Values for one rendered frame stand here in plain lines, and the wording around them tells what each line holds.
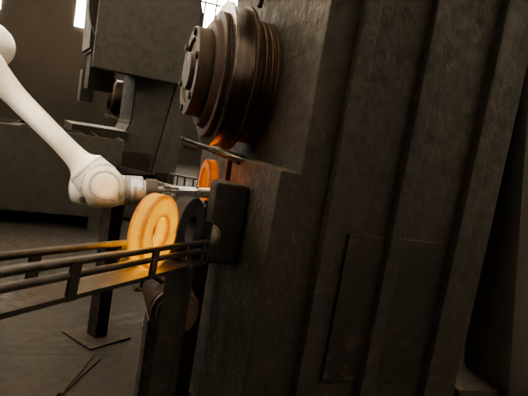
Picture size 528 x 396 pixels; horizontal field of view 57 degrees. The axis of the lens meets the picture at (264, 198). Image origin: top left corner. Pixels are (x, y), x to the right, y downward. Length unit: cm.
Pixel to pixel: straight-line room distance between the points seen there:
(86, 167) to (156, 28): 305
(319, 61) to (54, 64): 1059
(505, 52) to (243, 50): 72
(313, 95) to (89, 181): 60
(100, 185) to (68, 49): 1046
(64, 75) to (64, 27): 99
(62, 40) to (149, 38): 753
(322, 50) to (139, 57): 308
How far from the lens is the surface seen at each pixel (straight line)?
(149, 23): 429
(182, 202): 112
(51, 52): 1171
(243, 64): 146
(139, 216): 96
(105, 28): 421
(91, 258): 79
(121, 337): 226
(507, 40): 155
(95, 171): 129
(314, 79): 127
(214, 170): 160
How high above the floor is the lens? 94
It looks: 7 degrees down
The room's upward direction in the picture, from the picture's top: 9 degrees clockwise
